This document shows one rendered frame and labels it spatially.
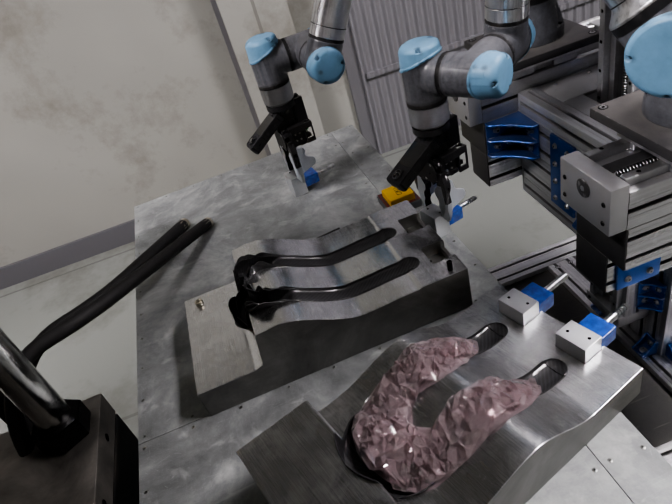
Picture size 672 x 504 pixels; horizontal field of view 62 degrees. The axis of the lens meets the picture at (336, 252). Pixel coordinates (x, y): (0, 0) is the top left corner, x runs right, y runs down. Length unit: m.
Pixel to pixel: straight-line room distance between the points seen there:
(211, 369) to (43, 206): 2.38
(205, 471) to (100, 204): 2.42
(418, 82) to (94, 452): 0.86
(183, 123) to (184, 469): 2.27
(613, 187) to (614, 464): 0.40
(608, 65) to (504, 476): 0.88
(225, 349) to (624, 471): 0.64
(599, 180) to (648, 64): 0.22
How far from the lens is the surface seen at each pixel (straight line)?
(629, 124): 1.03
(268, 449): 0.79
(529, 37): 1.12
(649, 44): 0.82
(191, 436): 1.01
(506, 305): 0.92
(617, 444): 0.87
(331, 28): 1.20
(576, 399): 0.84
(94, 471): 1.09
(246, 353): 0.99
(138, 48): 2.93
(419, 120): 1.06
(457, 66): 0.99
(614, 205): 0.97
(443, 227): 1.19
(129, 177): 3.15
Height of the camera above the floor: 1.53
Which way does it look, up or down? 36 degrees down
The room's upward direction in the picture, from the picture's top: 18 degrees counter-clockwise
